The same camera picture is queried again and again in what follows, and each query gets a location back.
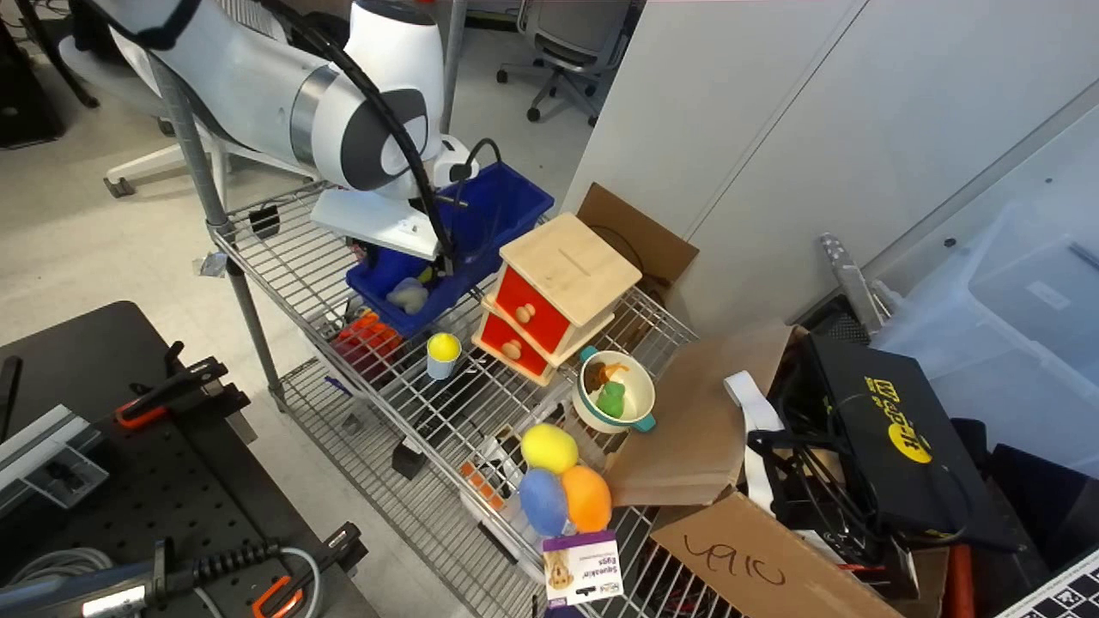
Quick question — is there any wooden box with red drawers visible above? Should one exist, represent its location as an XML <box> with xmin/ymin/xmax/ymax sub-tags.
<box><xmin>475</xmin><ymin>208</ymin><xmax>647</xmax><ymax>389</ymax></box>

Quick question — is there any small bottle with yellow cap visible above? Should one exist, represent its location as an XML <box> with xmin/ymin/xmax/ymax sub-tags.
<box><xmin>424</xmin><ymin>330</ymin><xmax>466</xmax><ymax>383</ymax></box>

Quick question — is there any black perforated work table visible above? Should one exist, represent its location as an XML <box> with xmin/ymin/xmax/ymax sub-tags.
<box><xmin>0</xmin><ymin>298</ymin><xmax>381</xmax><ymax>618</ymax></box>

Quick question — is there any white cup with teal handle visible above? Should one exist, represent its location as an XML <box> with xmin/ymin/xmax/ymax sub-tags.
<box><xmin>571</xmin><ymin>345</ymin><xmax>662</xmax><ymax>439</ymax></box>

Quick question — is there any black bag with yellow logo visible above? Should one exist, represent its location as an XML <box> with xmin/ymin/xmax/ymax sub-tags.
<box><xmin>804</xmin><ymin>330</ymin><xmax>999</xmax><ymax>542</ymax></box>

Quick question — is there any white chair base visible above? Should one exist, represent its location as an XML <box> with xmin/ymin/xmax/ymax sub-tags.
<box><xmin>100</xmin><ymin>124</ymin><xmax>233</xmax><ymax>201</ymax></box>

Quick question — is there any red orange plastic item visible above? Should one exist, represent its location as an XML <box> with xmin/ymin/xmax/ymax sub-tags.
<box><xmin>332</xmin><ymin>313</ymin><xmax>405</xmax><ymax>373</ymax></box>

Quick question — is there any orange foam ball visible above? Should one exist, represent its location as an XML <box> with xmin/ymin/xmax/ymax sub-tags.
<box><xmin>561</xmin><ymin>463</ymin><xmax>615</xmax><ymax>536</ymax></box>

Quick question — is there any clear plastic storage bin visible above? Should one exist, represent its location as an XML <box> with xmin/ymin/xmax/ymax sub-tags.
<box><xmin>872</xmin><ymin>201</ymin><xmax>1099</xmax><ymax>477</ymax></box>

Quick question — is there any red plastic container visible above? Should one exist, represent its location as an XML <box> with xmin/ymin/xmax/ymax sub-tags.
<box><xmin>942</xmin><ymin>540</ymin><xmax>983</xmax><ymax>618</ymax></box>

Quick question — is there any aluminium extrusion bar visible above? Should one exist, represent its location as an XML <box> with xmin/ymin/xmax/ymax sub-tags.
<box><xmin>0</xmin><ymin>402</ymin><xmax>112</xmax><ymax>514</ymax></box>

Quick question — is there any black clamp with orange handle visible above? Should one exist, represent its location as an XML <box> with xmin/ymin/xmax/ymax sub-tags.
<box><xmin>111</xmin><ymin>341</ymin><xmax>255</xmax><ymax>436</ymax></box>

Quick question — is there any yellow foam ball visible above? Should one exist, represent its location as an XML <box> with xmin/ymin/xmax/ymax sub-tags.
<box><xmin>519</xmin><ymin>422</ymin><xmax>582</xmax><ymax>477</ymax></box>

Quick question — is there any metal wire shelf rack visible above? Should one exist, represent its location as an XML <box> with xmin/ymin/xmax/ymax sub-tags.
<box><xmin>134</xmin><ymin>21</ymin><xmax>920</xmax><ymax>618</ymax></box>

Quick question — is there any black bar clamp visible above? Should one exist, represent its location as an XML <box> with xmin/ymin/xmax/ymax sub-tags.
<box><xmin>79</xmin><ymin>522</ymin><xmax>371</xmax><ymax>618</ymax></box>

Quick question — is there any black robot cable hose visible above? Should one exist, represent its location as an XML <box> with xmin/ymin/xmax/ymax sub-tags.
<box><xmin>255</xmin><ymin>0</ymin><xmax>507</xmax><ymax>274</ymax></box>

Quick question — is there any blue plastic bin tray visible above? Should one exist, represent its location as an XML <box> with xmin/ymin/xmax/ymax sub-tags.
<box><xmin>343</xmin><ymin>158</ymin><xmax>561</xmax><ymax>341</ymax></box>

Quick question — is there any black chair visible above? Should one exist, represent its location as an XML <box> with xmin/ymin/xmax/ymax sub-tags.
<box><xmin>0</xmin><ymin>0</ymin><xmax>104</xmax><ymax>148</ymax></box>

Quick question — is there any silver metal bracket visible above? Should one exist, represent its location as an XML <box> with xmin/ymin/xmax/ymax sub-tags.
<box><xmin>818</xmin><ymin>233</ymin><xmax>903</xmax><ymax>337</ymax></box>

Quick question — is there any purple white ball label card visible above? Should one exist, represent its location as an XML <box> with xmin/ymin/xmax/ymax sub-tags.
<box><xmin>539</xmin><ymin>527</ymin><xmax>627</xmax><ymax>611</ymax></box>

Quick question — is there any brown cardboard box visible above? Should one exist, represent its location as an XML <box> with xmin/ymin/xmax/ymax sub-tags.
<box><xmin>601</xmin><ymin>321</ymin><xmax>907</xmax><ymax>618</ymax></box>

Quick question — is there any brown cardboard sheet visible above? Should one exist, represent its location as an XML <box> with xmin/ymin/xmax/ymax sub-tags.
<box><xmin>576</xmin><ymin>183</ymin><xmax>702</xmax><ymax>301</ymax></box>

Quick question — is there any grey office chair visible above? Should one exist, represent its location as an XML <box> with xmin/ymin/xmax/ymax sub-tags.
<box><xmin>495</xmin><ymin>0</ymin><xmax>647</xmax><ymax>128</ymax></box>

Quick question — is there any orange white package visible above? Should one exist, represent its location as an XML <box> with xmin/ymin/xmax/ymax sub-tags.
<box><xmin>457</xmin><ymin>424</ymin><xmax>531</xmax><ymax>522</ymax></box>

